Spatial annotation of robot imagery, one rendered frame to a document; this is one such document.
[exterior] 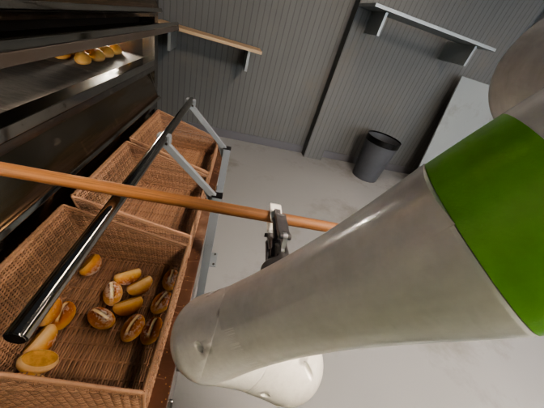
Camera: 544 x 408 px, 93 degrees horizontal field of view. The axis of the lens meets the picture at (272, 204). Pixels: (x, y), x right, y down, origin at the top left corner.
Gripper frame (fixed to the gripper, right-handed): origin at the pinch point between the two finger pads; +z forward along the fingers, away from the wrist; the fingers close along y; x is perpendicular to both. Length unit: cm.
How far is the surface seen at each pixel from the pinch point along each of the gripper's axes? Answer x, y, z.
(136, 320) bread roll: -35, 54, -1
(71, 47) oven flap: -59, -21, 29
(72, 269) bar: -36.5, 2.2, -21.3
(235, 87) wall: -24, 43, 330
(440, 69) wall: 255, -49, 351
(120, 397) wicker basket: -30, 49, -25
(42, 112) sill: -74, 2, 35
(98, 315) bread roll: -47, 54, 0
